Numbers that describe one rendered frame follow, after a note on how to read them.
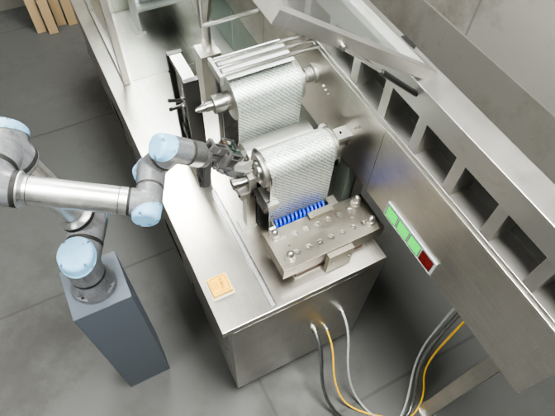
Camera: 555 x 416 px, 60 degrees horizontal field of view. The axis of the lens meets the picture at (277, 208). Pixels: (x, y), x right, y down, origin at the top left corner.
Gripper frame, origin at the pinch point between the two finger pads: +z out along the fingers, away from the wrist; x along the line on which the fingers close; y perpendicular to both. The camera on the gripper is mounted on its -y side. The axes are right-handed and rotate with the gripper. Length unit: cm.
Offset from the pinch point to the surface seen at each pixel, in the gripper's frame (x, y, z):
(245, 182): 0.2, -5.5, 4.0
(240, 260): -11.6, -32.7, 15.9
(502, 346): -81, 21, 30
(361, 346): -41, -69, 114
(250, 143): 10.9, 2.7, 6.3
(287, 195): -8.4, -1.1, 15.2
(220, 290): -20.1, -38.2, 5.4
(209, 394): -28, -119, 52
